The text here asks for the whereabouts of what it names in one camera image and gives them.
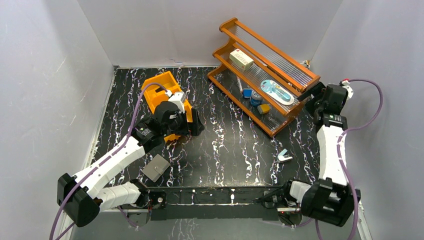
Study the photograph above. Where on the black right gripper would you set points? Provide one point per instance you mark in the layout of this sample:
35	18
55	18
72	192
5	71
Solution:
317	91

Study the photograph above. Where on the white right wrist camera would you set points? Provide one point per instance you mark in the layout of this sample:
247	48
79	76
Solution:
347	85

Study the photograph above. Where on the blue and white round tin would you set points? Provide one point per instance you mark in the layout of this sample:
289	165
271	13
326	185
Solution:
255	99

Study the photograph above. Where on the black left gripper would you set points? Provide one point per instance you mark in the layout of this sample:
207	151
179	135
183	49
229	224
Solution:
192	120

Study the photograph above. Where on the blue razor blister pack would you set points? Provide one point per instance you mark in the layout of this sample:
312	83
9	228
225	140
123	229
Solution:
277	92

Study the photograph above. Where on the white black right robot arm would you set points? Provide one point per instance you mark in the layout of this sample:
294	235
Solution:
330	198

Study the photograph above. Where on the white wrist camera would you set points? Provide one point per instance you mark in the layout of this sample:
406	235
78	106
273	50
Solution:
347	85
178	98

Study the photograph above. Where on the small white blue clip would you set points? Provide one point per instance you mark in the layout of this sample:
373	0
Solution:
283	156

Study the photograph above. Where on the yellow grey eraser block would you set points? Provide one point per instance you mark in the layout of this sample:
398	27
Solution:
263	109

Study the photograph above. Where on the white box with red label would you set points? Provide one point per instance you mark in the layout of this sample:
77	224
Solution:
240	59

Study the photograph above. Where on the yellow plastic triple bin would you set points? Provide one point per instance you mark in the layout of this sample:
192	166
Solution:
154	91

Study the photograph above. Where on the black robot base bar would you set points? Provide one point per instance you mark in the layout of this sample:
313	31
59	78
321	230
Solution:
216	202

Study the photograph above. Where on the small blue block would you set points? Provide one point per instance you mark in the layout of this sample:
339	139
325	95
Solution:
246	93

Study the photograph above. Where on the orange wooden shelf rack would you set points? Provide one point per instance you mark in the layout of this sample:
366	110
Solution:
270	63

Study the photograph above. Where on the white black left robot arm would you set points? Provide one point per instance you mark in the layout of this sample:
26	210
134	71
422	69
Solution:
84	195

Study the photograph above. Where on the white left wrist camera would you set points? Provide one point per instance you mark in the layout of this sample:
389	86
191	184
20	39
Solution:
178	98

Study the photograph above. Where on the grey card holder wallet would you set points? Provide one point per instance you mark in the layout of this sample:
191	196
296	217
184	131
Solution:
156	168

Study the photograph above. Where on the white pen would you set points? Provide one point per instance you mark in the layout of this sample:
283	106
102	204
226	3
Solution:
240	85

